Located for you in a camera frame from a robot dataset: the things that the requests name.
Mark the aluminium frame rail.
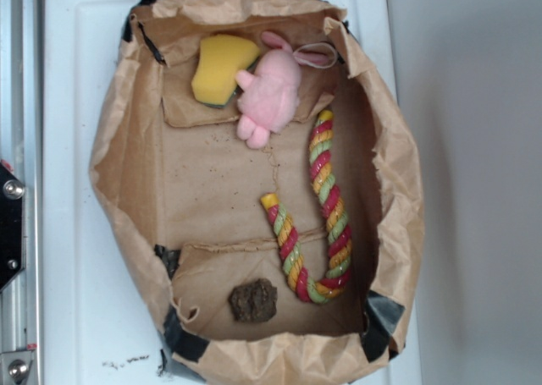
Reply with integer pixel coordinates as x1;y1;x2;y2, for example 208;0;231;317
1;0;44;384

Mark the brown paper bag tray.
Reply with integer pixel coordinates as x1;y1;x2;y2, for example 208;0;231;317
90;0;424;384

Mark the pink plush bunny toy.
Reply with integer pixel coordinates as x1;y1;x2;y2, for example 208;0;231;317
235;31;338;149

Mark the yellow green sponge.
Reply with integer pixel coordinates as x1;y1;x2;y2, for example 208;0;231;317
191;34;260;107

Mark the black metal bracket with bolt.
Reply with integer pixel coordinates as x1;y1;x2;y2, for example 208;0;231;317
0;160;25;291

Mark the multicolored twisted rope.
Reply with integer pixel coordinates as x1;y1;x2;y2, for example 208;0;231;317
260;109;353;305

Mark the brown rock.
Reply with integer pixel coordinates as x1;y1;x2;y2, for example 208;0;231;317
229;278;278;323

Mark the white plastic table board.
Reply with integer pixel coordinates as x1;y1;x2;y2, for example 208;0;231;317
41;0;423;385

